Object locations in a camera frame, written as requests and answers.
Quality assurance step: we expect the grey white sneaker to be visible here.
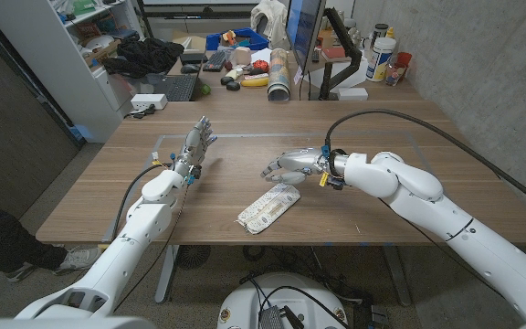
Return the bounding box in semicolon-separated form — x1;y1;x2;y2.
52;245;105;275

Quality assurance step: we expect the black computer monitor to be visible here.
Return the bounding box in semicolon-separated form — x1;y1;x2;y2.
284;0;327;74

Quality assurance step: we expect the person's black trouser leg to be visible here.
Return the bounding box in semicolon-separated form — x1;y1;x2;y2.
0;194;70;275

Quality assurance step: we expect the black laptop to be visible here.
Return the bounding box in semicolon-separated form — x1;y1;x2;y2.
146;72;199;102

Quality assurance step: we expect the white box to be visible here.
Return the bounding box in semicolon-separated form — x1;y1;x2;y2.
337;87;370;101

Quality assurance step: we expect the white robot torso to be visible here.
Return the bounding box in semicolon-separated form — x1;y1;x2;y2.
216;272;350;329

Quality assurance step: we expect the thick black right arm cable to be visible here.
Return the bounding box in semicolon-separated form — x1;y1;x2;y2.
324;108;526;216

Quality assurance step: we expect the black monitor cable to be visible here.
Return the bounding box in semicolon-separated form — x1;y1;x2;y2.
298;68;313;101

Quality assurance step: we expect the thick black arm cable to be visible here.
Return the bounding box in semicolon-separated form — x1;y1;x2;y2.
324;108;526;216
110;163;175;241

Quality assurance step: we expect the white power strip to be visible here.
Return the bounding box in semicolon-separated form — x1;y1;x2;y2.
130;93;169;111

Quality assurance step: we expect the white canister blue label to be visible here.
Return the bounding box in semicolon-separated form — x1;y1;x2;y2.
365;37;397;83

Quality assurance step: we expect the black cloth pile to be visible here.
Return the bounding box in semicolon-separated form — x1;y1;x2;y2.
101;36;185;79

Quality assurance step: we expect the white garment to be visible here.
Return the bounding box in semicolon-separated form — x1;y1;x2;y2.
249;0;288;49

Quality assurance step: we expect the black case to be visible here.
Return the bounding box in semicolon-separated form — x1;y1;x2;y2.
179;52;209;65

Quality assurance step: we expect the black keyboard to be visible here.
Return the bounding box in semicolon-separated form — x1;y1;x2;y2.
202;49;227;73

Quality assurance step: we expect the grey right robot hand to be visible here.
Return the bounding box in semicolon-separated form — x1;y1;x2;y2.
259;146;332;186

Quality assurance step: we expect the white bottle black cap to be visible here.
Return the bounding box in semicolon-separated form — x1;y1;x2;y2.
372;22;390;47

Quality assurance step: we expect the white shelf unit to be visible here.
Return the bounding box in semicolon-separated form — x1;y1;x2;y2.
0;0;145;143

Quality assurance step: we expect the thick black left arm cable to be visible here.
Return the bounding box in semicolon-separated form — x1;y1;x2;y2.
110;163;175;241

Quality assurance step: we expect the blue plastic bin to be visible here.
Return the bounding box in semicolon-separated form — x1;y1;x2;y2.
205;27;270;52

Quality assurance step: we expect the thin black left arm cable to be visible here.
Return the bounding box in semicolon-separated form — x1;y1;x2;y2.
114;182;191;312

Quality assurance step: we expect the grey metal table leg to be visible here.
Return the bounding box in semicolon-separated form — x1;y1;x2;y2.
153;244;180;305
384;245;413;307

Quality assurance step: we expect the beige cup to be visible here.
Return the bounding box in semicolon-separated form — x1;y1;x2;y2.
234;46;253;66

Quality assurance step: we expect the clear glass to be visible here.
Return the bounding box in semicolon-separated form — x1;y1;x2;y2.
384;61;405;87

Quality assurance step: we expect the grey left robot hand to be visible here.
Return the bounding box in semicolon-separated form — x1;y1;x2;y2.
171;115;218;182

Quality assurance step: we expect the white flat snack packet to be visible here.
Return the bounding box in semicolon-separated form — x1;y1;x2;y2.
236;183;301;236

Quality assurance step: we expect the patterned cylindrical tube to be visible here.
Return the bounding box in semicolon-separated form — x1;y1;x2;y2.
267;48;291;102

